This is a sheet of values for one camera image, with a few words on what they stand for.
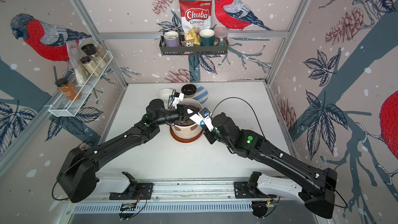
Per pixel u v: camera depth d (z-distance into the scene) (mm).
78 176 406
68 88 661
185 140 898
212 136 600
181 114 636
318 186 388
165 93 1100
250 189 649
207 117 570
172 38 801
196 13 778
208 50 893
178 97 698
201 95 1143
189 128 792
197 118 684
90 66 763
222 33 848
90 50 776
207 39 811
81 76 706
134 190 674
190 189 744
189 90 1104
